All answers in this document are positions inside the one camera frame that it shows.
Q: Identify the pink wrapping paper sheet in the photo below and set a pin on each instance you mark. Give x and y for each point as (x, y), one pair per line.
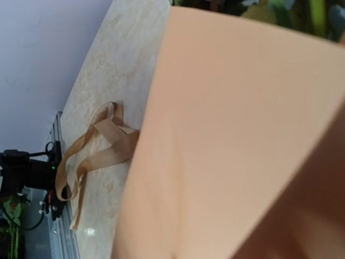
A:
(241, 152)

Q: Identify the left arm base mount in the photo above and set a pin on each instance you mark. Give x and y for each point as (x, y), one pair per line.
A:
(54, 205)

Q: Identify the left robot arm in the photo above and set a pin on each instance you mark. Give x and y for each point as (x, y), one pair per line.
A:
(19, 169)

